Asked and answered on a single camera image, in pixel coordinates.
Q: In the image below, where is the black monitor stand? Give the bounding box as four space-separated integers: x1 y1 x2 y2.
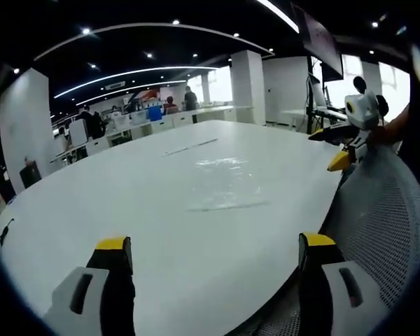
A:
306 55 329 136

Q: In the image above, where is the long white office desk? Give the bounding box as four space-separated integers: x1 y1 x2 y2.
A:
50 104 237 164

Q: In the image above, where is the black cable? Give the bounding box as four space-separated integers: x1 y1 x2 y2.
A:
0 218 15 245

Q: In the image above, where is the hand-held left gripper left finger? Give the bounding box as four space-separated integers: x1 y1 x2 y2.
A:
43 236 137 336

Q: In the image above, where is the thin strip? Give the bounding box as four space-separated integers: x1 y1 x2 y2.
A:
162 138 220 157

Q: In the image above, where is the blue storage box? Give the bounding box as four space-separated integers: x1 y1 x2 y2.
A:
147 106 164 123

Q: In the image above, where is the white cabinet box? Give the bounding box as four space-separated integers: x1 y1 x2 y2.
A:
69 118 89 144

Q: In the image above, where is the dark hanging monitor screen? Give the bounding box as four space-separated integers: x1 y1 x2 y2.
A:
300 5 344 81

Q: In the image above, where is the white mesh office chair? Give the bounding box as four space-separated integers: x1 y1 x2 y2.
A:
244 139 420 336

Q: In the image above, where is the clear plastic food packaging bag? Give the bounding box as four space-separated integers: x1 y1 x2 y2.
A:
186 156 271 214

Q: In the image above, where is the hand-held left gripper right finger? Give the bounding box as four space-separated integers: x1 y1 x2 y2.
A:
297 232 389 336

